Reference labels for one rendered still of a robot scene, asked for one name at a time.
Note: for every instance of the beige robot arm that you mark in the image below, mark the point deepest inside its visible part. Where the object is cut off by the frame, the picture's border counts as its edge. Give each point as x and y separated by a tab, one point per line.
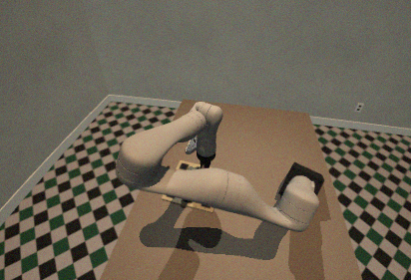
141	155

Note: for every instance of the chessboard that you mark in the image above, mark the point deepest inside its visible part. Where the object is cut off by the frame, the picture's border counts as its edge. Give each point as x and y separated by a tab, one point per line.
184	165

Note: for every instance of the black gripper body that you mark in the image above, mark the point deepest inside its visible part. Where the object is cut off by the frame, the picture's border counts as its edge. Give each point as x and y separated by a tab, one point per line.
205	159

